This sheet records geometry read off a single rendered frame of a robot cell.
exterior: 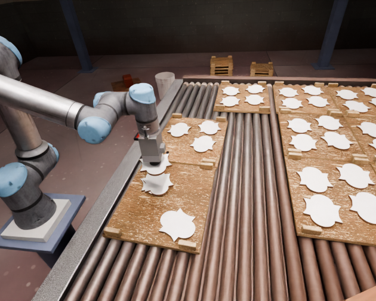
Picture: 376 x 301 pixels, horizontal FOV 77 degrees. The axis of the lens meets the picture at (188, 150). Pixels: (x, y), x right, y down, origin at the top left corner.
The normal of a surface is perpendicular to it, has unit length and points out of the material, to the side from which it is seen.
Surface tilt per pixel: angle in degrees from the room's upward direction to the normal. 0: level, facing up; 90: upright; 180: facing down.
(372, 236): 0
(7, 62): 96
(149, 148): 90
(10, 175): 7
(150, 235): 0
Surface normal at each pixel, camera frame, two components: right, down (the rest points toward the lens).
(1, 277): -0.06, -0.79
